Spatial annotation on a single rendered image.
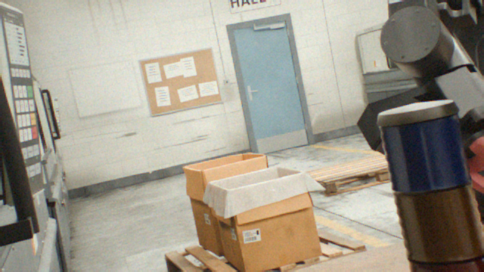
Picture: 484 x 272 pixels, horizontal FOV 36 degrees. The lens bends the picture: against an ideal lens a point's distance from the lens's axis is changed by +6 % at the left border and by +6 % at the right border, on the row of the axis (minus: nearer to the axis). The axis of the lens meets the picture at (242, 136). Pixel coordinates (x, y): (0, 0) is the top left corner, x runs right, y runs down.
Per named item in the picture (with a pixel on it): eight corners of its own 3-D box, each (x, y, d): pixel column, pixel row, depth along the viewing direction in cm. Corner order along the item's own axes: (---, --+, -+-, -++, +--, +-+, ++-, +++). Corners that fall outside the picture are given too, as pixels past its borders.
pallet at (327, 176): (392, 163, 808) (389, 151, 807) (444, 169, 712) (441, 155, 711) (293, 187, 777) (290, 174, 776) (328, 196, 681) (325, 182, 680)
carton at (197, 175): (290, 238, 479) (272, 153, 475) (215, 258, 463) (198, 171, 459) (261, 227, 533) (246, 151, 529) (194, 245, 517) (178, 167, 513)
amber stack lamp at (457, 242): (456, 236, 40) (442, 175, 40) (507, 250, 37) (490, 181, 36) (392, 251, 39) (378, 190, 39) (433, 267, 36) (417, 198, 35)
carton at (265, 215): (340, 255, 415) (323, 169, 411) (237, 282, 400) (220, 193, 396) (302, 236, 479) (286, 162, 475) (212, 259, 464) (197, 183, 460)
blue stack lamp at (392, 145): (442, 173, 40) (429, 112, 40) (489, 178, 36) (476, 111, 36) (377, 187, 39) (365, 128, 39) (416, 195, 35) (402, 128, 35)
